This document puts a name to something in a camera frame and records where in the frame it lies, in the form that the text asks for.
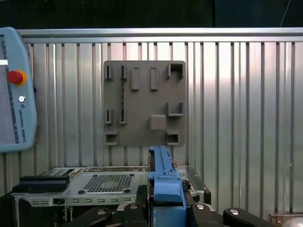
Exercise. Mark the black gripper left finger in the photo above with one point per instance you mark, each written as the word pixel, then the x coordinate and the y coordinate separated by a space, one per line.
pixel 123 217

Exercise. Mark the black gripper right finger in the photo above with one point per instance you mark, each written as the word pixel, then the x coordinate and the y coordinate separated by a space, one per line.
pixel 206 217

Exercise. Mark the hard disk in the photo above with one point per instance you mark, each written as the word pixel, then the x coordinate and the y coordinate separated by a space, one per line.
pixel 165 189

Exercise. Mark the grey power supply unit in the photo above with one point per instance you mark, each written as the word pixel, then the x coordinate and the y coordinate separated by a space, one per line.
pixel 109 182

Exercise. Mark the black open PC case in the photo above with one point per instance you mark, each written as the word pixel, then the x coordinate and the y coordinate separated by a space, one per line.
pixel 47 199

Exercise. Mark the black plastic card retainer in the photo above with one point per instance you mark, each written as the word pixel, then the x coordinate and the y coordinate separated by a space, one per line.
pixel 40 184

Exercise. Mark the grey parts rack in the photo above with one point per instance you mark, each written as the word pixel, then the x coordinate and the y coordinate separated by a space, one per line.
pixel 142 99

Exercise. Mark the RAM stick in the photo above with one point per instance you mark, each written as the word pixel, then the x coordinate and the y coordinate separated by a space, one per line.
pixel 122 94

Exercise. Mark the pale blue teach pendant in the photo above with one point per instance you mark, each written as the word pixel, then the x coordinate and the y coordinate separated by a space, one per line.
pixel 26 118

